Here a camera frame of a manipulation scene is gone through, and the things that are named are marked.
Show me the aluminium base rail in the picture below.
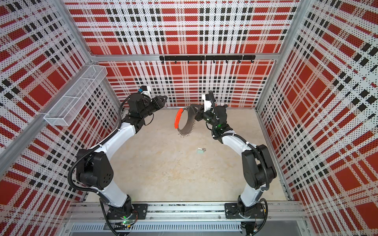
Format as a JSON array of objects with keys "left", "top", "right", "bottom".
[{"left": 60, "top": 201, "right": 311, "bottom": 236}]

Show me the black wall hook rail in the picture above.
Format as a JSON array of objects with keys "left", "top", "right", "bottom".
[{"left": 159, "top": 55, "right": 256, "bottom": 63}]

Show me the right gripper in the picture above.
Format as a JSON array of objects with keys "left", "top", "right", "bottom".
[{"left": 191, "top": 105, "right": 219, "bottom": 130}]

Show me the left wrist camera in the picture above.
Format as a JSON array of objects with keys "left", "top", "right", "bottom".
[{"left": 138, "top": 86, "right": 152, "bottom": 98}]

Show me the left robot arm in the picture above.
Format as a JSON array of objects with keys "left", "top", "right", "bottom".
[{"left": 68, "top": 90, "right": 167, "bottom": 219}]

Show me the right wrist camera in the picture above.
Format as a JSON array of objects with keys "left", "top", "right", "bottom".
[{"left": 201, "top": 91, "right": 215, "bottom": 112}]

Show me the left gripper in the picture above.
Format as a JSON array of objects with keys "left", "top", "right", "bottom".
[{"left": 141, "top": 97, "right": 169, "bottom": 120}]

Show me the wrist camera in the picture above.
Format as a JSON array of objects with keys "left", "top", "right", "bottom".
[
  {"left": 201, "top": 91, "right": 215, "bottom": 112},
  {"left": 138, "top": 86, "right": 152, "bottom": 98}
]

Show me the white wire mesh basket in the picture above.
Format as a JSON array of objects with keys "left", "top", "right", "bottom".
[{"left": 44, "top": 65, "right": 107, "bottom": 126}]

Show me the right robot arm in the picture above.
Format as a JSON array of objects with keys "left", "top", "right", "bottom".
[{"left": 175, "top": 104, "right": 277, "bottom": 219}]

